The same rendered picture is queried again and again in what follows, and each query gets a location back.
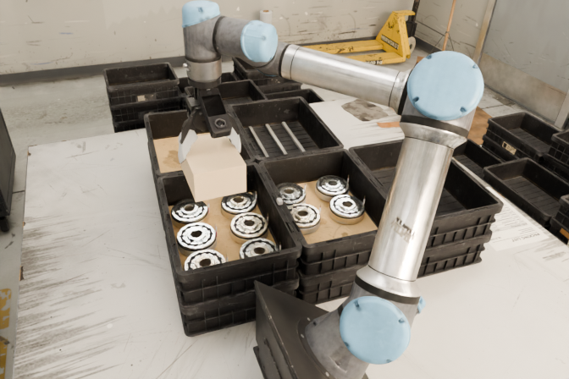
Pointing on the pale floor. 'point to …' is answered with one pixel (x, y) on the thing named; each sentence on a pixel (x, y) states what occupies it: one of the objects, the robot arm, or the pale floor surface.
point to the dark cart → (6, 173)
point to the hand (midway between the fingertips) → (211, 159)
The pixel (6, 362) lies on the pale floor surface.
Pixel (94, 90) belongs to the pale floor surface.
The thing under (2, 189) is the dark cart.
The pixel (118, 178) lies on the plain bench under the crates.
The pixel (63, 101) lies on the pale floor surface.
